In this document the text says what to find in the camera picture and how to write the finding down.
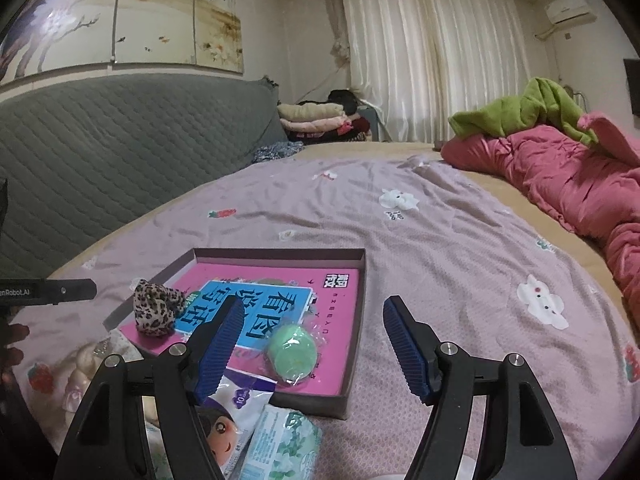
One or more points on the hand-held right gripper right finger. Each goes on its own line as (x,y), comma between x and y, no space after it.
(400,345)

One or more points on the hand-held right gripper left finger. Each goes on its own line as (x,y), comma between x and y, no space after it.
(220,345)

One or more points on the leopard print scrunchie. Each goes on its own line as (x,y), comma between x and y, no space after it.
(155,310)

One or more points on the cream plush bear pink dress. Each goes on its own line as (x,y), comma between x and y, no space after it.
(95,365)

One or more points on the shallow brown cardboard box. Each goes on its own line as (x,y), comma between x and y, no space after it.
(280,256)

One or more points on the green floral tissue pack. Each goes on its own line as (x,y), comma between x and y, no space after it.
(285,445)

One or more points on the soft green ball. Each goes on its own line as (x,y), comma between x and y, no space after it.
(290,352)

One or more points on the person's left hand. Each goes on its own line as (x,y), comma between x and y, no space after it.
(11,332)

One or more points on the cartoon girl wipes packet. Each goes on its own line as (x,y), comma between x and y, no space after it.
(235,410)

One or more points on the pink picture book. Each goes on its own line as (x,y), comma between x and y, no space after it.
(330,320)

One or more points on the purple printed bed sheet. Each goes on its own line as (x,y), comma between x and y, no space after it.
(450,260)

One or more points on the grey quilted headboard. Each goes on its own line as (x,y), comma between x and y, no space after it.
(125,150)

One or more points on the blue patterned cloth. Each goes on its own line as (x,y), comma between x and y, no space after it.
(277,151)

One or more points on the dark red cloth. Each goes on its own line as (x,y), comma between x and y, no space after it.
(357,130)

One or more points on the pink folded cloth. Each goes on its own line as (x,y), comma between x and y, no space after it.
(315,126)

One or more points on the pink quilt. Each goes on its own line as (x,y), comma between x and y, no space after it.
(575,185)

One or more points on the beige folded cloth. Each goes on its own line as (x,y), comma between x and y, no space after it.
(310,110)

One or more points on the black cloth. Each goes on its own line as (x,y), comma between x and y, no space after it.
(345,99)

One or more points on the green blanket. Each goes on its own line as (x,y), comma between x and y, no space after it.
(530,105)

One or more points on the white curtain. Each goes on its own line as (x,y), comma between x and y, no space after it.
(425,60)

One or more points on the beige tied curtain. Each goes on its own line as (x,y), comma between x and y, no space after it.
(340,20)

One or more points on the black television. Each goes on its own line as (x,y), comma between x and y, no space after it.
(632,90)

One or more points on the white air conditioner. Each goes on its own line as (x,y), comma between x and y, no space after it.
(570,10)

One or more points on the floral wall mural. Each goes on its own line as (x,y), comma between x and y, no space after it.
(150,10)

